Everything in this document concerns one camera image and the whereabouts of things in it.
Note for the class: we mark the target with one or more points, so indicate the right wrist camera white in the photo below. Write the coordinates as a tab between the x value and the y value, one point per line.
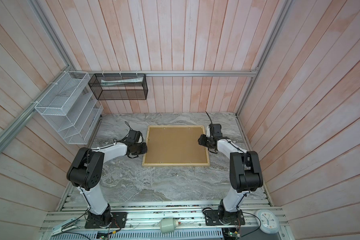
210	131

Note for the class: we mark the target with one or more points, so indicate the paper in black basket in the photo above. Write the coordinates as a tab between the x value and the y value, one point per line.
134	82

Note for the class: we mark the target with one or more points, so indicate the light wooden picture frame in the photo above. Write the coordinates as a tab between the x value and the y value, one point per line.
174	164

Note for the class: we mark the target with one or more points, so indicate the white wire mesh shelf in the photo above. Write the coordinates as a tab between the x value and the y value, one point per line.
70	111

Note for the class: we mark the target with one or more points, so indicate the black wire mesh basket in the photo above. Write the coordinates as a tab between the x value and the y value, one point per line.
118	93

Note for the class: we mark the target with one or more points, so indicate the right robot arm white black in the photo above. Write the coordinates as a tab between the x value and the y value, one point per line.
245	172

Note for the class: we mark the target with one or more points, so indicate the white cylindrical device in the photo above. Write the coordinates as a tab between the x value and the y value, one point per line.
168	225

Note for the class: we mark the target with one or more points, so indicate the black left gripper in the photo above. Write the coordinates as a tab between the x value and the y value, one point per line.
144	150

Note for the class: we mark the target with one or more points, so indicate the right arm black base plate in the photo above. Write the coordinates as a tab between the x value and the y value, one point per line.
220	217

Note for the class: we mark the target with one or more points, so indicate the wooden backing board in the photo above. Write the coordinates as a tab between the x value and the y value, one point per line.
175	144

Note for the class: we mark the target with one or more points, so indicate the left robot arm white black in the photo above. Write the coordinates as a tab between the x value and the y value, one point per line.
85	171

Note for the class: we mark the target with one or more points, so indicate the white wall clock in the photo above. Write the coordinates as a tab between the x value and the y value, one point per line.
267	221

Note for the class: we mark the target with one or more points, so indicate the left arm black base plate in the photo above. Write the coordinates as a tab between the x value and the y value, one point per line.
106	220

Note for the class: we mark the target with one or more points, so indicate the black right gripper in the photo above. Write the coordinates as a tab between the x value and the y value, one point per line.
202	140

